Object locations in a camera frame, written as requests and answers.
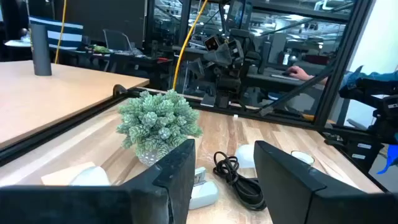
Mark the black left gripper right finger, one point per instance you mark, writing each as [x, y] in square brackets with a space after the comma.
[311, 205]

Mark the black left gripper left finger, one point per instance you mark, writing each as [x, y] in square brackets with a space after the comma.
[93, 205]

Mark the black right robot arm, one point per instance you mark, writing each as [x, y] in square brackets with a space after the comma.
[228, 84]

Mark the orange sticky note pad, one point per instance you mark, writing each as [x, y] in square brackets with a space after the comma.
[59, 175]

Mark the artificial green potted plant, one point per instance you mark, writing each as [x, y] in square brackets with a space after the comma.
[155, 118]

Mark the grey stapler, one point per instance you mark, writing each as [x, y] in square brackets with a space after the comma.
[203, 194]

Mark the light wooden desk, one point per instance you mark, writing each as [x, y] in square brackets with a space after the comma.
[62, 93]

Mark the navy white striped box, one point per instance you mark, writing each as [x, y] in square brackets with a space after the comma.
[70, 34]

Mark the black aluminium table frame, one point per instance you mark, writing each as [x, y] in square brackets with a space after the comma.
[46, 135]

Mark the dark grey cylinder post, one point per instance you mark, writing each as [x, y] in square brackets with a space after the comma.
[41, 49]

